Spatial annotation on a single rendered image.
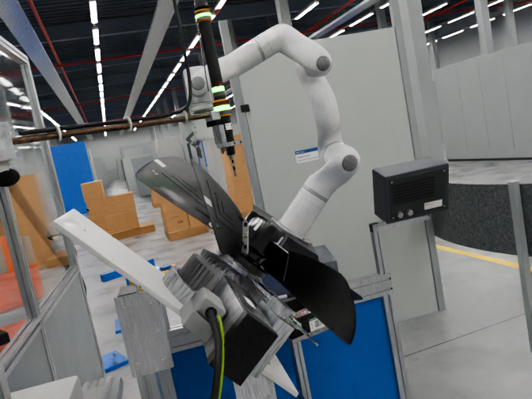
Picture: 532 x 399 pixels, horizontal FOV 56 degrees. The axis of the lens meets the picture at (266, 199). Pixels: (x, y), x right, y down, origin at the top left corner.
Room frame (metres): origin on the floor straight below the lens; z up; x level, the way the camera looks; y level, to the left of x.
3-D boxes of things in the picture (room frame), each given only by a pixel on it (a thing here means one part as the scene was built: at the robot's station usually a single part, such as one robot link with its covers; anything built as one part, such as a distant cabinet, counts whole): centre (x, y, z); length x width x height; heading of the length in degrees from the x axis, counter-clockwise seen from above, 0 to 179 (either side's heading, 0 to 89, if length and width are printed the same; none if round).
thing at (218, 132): (1.39, 0.08, 1.49); 0.09 x 0.07 x 0.10; 136
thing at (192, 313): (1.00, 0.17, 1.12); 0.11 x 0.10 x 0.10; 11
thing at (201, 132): (1.89, 0.17, 1.54); 0.10 x 0.07 x 0.11; 101
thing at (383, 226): (1.87, -0.48, 1.04); 0.24 x 0.03 x 0.03; 101
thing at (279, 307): (1.05, 0.01, 1.08); 0.07 x 0.04 x 0.06; 21
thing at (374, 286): (1.77, 0.04, 0.82); 0.90 x 0.04 x 0.08; 101
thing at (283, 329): (1.04, 0.07, 1.03); 0.15 x 0.10 x 0.14; 101
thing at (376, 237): (1.85, -0.38, 0.96); 0.03 x 0.03 x 0.20; 11
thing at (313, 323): (1.61, -0.06, 0.85); 0.22 x 0.17 x 0.07; 117
